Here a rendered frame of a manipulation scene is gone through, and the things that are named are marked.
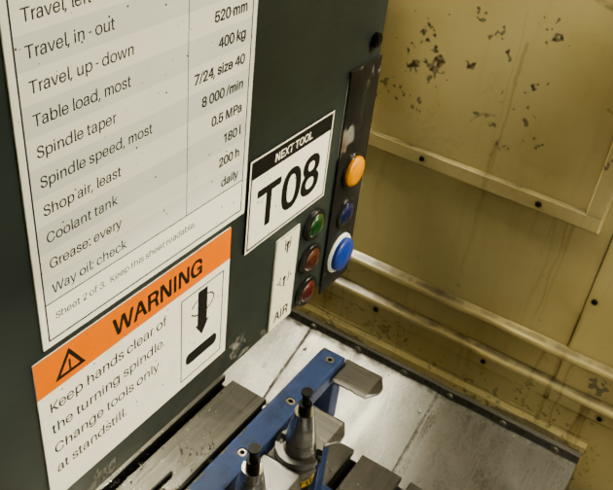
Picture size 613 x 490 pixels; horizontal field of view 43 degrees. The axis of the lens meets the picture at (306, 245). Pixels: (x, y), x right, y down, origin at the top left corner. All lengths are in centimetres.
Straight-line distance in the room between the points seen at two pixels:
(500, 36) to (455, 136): 19
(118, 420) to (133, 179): 16
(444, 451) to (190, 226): 126
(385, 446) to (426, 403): 13
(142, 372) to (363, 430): 122
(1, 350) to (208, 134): 15
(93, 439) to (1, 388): 10
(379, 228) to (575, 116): 46
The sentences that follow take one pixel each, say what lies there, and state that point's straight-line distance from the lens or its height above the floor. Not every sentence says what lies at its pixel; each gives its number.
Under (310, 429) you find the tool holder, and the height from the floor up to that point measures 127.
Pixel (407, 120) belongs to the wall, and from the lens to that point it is 141.
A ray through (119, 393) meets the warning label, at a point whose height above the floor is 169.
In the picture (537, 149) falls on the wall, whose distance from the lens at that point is 134.
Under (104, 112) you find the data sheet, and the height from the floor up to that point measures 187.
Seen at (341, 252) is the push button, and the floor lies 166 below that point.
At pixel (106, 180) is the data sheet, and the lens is 37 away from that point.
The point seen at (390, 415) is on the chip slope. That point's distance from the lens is 167.
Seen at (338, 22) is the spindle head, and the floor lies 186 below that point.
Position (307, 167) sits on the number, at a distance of 54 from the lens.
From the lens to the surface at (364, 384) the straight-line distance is 115.
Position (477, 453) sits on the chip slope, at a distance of 165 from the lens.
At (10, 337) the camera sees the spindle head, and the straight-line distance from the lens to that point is 38.
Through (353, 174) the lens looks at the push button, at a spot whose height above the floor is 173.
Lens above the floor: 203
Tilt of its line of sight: 36 degrees down
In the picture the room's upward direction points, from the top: 7 degrees clockwise
